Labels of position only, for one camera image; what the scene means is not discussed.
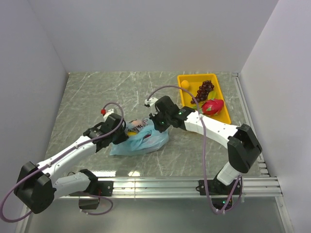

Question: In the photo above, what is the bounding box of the light blue plastic bag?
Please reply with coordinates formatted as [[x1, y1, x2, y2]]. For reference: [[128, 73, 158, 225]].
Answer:
[[110, 118, 169, 156]]

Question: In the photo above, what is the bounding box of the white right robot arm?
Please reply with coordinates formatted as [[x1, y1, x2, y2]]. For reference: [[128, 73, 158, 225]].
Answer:
[[145, 96, 262, 195]]

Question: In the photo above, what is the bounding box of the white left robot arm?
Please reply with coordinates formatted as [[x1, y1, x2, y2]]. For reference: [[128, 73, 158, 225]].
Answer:
[[14, 113, 128, 214]]

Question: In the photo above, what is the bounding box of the small orange fruit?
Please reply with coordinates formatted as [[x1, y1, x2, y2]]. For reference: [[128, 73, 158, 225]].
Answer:
[[181, 80, 190, 89]]

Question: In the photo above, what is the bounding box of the red dragon fruit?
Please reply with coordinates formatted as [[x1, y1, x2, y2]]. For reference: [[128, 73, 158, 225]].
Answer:
[[199, 99, 224, 117]]

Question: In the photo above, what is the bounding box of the dark red grape bunch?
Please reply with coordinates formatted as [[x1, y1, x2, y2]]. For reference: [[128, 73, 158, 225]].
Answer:
[[195, 80, 214, 102]]

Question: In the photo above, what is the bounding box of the yellow plastic tray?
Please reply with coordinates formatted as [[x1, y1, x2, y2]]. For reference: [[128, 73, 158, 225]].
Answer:
[[177, 74, 231, 124]]

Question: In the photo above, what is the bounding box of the yellow green mango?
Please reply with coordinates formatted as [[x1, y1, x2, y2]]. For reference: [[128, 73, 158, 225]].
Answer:
[[207, 90, 217, 100]]

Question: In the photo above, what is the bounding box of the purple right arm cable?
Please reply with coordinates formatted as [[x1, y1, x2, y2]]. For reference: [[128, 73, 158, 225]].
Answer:
[[147, 85, 243, 216]]

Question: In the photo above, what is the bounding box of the aluminium rail frame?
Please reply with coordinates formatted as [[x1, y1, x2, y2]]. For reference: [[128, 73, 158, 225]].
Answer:
[[14, 72, 292, 233]]

